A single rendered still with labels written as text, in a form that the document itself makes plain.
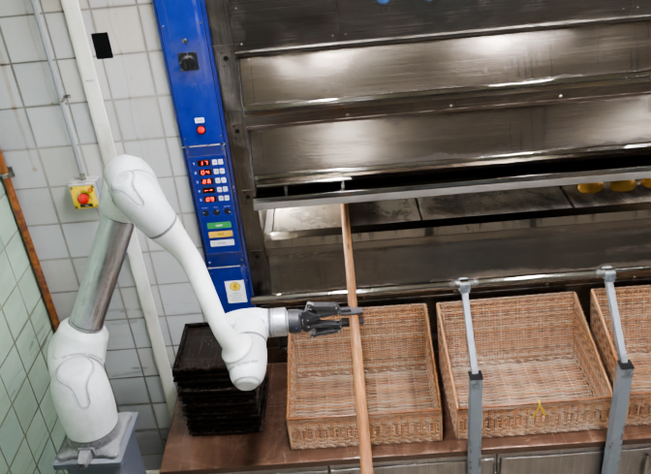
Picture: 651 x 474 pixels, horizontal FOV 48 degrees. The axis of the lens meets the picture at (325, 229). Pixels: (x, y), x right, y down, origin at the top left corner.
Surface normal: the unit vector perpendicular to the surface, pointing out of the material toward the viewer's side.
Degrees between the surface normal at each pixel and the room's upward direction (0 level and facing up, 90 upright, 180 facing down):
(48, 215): 90
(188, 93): 90
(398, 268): 70
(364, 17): 90
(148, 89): 90
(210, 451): 0
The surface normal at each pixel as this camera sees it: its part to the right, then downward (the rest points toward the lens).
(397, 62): -0.02, 0.17
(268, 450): -0.09, -0.86
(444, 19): 0.01, 0.50
